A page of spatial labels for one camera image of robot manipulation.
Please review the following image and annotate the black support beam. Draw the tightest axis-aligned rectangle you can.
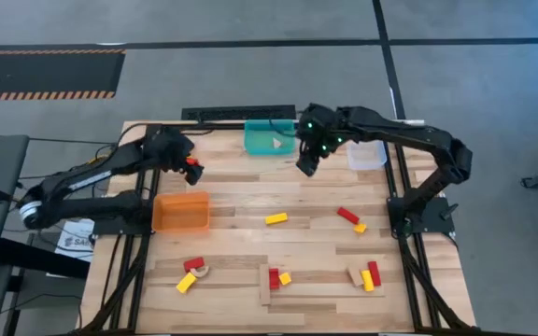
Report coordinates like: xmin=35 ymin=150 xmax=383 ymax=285
xmin=0 ymin=237 xmax=92 ymax=280

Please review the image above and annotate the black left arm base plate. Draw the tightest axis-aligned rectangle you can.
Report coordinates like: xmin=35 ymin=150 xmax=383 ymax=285
xmin=92 ymin=218 xmax=156 ymax=236

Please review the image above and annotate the yellow long block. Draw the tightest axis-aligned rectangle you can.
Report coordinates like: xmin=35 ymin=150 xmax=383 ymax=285
xmin=264 ymin=212 xmax=290 ymax=226

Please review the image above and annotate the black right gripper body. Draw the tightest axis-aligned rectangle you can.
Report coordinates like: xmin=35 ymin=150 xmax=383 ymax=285
xmin=296 ymin=103 xmax=347 ymax=158

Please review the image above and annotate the white printed paper sheet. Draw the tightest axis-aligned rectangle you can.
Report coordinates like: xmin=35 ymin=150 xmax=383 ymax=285
xmin=54 ymin=217 xmax=96 ymax=263

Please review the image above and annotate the orange plastic bin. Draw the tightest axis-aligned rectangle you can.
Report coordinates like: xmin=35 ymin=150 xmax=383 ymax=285
xmin=150 ymin=190 xmax=212 ymax=233

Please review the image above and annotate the long natural wooden plank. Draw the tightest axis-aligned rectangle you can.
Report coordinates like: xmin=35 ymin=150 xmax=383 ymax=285
xmin=258 ymin=263 xmax=272 ymax=307

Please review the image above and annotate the black hazard-striped floor mat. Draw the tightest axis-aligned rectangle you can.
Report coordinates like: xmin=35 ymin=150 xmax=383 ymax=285
xmin=0 ymin=49 xmax=127 ymax=102

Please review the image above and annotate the yellow rectangular block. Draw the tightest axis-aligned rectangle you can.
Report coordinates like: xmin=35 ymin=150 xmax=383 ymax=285
xmin=176 ymin=272 xmax=198 ymax=295

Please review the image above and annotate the black aluminium extrusion frame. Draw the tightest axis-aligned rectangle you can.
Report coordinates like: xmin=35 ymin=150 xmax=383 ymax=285
xmin=76 ymin=119 xmax=478 ymax=335

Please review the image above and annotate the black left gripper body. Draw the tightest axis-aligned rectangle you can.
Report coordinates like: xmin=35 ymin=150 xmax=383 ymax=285
xmin=149 ymin=124 xmax=195 ymax=172

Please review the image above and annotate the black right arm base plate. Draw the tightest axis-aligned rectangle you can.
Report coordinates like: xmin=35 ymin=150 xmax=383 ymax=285
xmin=387 ymin=195 xmax=457 ymax=236

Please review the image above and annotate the black floor cable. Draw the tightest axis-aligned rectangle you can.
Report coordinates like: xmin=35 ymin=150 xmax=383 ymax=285
xmin=0 ymin=292 xmax=83 ymax=333

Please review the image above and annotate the black power strip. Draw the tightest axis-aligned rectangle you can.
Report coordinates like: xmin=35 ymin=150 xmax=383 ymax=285
xmin=180 ymin=105 xmax=297 ymax=121

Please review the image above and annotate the clear plastic bin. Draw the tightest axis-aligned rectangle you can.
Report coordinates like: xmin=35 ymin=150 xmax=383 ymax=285
xmin=346 ymin=139 xmax=389 ymax=172

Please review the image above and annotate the teal plastic bin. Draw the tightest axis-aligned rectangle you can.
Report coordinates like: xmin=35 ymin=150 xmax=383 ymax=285
xmin=243 ymin=119 xmax=298 ymax=157

